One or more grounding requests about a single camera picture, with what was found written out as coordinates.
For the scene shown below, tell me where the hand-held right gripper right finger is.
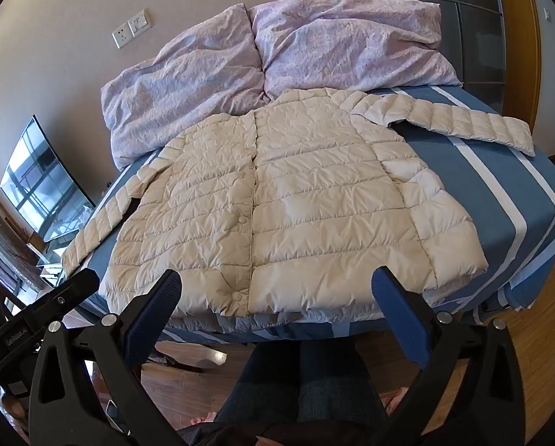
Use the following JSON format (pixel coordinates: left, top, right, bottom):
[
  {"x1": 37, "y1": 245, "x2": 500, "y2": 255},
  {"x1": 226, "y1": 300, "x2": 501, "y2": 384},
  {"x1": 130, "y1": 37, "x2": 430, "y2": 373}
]
[{"x1": 371, "y1": 266, "x2": 532, "y2": 446}]

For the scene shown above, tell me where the flat screen television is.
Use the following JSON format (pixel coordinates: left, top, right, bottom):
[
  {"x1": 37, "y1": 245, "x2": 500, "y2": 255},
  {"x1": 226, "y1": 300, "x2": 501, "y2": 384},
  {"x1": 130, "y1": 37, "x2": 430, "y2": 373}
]
[{"x1": 0, "y1": 115, "x2": 97, "y2": 243}]

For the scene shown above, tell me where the person's foot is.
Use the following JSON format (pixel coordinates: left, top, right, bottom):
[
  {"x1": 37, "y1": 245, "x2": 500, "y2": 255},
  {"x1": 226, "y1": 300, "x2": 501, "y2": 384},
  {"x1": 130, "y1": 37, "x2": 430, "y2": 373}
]
[
  {"x1": 189, "y1": 411, "x2": 223, "y2": 429},
  {"x1": 382, "y1": 385, "x2": 410, "y2": 416}
]

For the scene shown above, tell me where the wooden wall niche shelf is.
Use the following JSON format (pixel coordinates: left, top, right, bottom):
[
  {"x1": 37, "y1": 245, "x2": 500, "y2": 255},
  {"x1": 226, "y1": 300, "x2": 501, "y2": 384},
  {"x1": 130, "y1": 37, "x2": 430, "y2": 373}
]
[{"x1": 395, "y1": 0, "x2": 555, "y2": 161}]

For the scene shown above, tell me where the white wall socket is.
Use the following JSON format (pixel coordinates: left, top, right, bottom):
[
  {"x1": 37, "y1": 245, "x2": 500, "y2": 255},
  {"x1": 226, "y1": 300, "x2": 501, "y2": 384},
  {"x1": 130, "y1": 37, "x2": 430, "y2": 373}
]
[{"x1": 111, "y1": 25, "x2": 132, "y2": 49}]

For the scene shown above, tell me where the frosted glass door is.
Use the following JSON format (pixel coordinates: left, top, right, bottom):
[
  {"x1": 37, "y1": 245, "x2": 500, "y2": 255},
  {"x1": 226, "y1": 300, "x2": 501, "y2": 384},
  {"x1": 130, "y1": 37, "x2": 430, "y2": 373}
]
[{"x1": 410, "y1": 0, "x2": 508, "y2": 117}]

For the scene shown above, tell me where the person's left foot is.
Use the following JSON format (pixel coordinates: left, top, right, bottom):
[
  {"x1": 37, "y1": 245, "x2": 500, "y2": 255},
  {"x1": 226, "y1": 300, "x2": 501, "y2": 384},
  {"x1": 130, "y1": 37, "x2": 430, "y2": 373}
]
[{"x1": 189, "y1": 411, "x2": 223, "y2": 429}]

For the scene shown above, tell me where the person's right leg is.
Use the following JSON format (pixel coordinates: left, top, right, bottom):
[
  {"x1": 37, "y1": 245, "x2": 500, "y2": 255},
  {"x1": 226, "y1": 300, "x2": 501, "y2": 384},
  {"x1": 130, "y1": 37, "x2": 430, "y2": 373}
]
[{"x1": 298, "y1": 341, "x2": 390, "y2": 428}]

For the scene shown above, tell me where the lavender pillow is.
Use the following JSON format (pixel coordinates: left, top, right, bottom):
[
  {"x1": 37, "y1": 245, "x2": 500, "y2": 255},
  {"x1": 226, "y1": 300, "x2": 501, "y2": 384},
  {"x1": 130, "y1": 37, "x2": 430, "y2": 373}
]
[
  {"x1": 249, "y1": 0, "x2": 464, "y2": 100},
  {"x1": 100, "y1": 4, "x2": 266, "y2": 172}
]

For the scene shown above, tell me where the person's left leg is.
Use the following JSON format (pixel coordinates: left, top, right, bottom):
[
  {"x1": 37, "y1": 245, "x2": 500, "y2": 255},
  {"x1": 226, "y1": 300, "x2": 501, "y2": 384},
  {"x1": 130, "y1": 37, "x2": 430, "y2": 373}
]
[{"x1": 217, "y1": 341, "x2": 306, "y2": 428}]

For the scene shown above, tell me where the white double wall switch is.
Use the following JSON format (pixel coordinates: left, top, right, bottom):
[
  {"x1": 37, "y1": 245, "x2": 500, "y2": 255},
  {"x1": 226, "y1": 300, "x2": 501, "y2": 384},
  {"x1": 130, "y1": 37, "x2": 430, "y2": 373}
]
[{"x1": 128, "y1": 8, "x2": 152, "y2": 34}]

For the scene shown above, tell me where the person's leg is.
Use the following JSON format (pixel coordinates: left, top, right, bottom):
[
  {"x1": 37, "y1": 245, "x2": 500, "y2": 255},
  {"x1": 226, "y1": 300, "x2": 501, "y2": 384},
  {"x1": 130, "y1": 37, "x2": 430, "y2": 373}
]
[
  {"x1": 217, "y1": 341, "x2": 306, "y2": 428},
  {"x1": 298, "y1": 341, "x2": 390, "y2": 428}
]

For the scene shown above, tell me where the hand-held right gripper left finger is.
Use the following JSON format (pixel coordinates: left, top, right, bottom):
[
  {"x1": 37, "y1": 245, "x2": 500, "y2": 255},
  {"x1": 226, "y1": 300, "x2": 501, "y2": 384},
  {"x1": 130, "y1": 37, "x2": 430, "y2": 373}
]
[{"x1": 27, "y1": 268, "x2": 183, "y2": 446}]

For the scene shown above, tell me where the beige puffer jacket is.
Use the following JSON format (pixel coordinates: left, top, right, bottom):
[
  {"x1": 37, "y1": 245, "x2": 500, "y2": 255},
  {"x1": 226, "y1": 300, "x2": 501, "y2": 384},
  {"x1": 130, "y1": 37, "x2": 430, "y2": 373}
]
[{"x1": 60, "y1": 87, "x2": 536, "y2": 335}]

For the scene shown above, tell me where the person's right foot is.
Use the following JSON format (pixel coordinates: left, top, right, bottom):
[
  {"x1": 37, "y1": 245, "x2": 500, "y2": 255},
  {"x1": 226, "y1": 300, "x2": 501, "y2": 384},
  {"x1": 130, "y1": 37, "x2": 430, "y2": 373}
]
[{"x1": 382, "y1": 385, "x2": 410, "y2": 416}]

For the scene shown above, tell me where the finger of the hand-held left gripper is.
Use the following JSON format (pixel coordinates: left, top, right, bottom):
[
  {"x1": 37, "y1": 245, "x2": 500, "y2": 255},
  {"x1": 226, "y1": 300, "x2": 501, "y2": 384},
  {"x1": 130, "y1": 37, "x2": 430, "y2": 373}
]
[{"x1": 0, "y1": 268, "x2": 101, "y2": 365}]

